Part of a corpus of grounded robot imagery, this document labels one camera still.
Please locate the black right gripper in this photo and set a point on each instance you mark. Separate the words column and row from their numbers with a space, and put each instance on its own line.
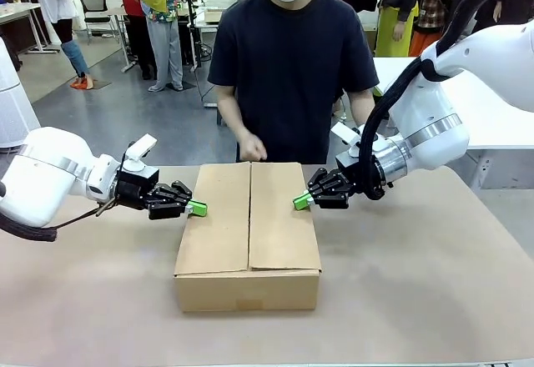
column 352, row 181

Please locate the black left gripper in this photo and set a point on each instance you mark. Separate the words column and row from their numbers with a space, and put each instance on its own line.
column 135, row 187

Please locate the brown cardboard box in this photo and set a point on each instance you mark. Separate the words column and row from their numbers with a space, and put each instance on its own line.
column 250, row 233

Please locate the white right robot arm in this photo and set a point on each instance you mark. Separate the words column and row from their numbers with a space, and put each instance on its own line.
column 429, row 108

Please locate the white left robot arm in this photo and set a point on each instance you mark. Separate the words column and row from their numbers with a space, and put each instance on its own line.
column 46, row 175

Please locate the person's right forearm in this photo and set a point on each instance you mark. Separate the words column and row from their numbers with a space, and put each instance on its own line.
column 231, row 110

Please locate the person's left forearm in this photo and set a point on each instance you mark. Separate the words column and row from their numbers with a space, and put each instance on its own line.
column 362, row 106

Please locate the person's right hand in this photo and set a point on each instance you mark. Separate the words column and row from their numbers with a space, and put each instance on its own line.
column 251, row 147

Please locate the person torso dark t-shirt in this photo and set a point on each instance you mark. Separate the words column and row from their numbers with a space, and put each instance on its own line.
column 288, row 71

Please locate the bystander in yellow jacket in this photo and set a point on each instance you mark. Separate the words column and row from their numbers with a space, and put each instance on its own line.
column 164, row 29

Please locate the bystander in red clothes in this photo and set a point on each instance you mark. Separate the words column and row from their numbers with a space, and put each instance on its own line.
column 133, row 21

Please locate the black stand pole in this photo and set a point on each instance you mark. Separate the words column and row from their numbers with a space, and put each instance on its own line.
column 194, row 29

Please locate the bystander in yellow-green skirt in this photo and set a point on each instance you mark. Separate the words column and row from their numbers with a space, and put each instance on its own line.
column 396, row 29

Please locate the black mesh office chair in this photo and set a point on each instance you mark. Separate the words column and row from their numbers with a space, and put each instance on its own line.
column 97, row 12

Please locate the bystander in white top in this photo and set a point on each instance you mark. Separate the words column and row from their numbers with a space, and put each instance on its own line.
column 62, row 16

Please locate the small background cardboard box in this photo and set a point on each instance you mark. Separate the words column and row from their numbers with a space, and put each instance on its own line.
column 215, row 14

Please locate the bystander in plaid and orange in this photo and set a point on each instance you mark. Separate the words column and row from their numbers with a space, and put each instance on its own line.
column 429, row 21

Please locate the white background desk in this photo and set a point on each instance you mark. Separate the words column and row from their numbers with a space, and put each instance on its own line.
column 21, row 16

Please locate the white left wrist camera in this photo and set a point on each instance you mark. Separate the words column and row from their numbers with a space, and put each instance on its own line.
column 139, row 148

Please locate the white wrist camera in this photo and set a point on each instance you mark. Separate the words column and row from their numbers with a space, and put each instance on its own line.
column 139, row 148
column 346, row 135

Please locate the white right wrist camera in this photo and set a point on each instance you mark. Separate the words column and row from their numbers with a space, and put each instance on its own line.
column 346, row 135

